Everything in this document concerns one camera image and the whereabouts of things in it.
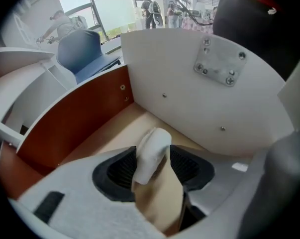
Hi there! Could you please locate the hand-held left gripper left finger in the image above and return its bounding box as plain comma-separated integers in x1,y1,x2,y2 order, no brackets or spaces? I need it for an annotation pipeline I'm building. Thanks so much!
7,145,167,239

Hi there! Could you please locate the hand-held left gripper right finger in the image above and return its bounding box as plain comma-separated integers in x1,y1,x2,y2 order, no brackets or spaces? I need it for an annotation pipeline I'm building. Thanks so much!
169,144,270,220

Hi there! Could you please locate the wooden desk drawer white front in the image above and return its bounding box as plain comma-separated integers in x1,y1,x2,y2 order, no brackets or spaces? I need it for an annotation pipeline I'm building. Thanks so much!
0,29,296,237

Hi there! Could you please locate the small white foam item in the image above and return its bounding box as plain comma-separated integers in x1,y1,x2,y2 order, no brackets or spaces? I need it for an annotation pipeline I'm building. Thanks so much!
132,127,172,186

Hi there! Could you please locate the metal mounting plate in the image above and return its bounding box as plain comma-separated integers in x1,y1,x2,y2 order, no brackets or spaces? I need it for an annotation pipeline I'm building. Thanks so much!
193,35,248,88

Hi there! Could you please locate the blue chair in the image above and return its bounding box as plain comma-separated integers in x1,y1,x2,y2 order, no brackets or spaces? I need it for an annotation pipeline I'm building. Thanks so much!
56,29,122,85

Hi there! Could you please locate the floral tablecloth table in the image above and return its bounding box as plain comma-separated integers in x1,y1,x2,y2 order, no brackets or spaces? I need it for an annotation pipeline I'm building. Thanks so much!
181,17,214,34

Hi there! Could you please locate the black cable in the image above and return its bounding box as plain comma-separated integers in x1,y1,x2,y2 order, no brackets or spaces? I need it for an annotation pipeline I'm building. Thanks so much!
164,0,214,26

